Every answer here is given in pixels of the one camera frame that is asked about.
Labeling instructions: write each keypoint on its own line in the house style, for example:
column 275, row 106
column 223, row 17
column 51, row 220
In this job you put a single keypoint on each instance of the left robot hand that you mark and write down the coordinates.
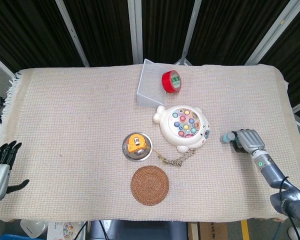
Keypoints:
column 0, row 172

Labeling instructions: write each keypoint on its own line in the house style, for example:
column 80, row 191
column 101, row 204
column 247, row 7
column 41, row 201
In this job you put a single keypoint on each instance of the white colourful printed box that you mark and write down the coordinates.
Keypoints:
column 65, row 230

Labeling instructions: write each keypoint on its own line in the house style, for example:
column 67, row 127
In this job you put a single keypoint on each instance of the clear plastic box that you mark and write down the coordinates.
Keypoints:
column 151, row 86

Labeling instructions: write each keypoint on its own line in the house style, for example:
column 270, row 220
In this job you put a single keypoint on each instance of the white seal-shaped pop toy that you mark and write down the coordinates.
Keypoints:
column 182, row 126

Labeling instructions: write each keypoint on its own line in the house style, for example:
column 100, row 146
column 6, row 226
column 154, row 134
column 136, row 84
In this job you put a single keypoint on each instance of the stainless steel bowl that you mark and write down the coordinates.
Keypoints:
column 137, row 147

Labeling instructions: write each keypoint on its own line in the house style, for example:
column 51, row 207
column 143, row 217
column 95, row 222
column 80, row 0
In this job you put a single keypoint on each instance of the white plastic container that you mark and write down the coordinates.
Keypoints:
column 33, row 227

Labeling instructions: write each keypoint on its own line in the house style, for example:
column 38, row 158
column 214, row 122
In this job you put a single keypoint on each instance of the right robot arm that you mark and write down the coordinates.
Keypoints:
column 280, row 185

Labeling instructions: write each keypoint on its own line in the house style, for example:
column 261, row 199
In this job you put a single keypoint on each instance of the yellow tape measure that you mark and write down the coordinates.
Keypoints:
column 135, row 143

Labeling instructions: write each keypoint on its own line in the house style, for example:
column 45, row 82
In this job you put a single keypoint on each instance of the black office chair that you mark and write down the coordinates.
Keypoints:
column 140, row 230

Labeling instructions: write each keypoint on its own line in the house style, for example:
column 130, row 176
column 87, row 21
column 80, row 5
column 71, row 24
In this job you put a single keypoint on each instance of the beige woven tablecloth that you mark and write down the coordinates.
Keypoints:
column 77, row 137

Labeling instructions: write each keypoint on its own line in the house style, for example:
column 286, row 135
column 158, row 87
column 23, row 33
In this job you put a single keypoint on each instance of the brown woven round coaster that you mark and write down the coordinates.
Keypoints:
column 150, row 185

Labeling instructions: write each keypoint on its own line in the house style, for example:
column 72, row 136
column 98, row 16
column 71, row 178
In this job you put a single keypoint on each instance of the blue plastic bin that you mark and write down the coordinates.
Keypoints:
column 17, row 237

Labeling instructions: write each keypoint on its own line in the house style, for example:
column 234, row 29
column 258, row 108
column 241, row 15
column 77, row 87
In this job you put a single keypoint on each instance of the red tape roll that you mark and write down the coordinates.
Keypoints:
column 171, row 81

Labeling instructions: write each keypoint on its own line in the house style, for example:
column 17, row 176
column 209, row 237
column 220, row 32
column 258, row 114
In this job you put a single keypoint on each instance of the cardboard box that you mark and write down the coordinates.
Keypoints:
column 212, row 231

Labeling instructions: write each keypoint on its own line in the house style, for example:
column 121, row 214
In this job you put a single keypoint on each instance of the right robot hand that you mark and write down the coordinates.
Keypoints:
column 248, row 141

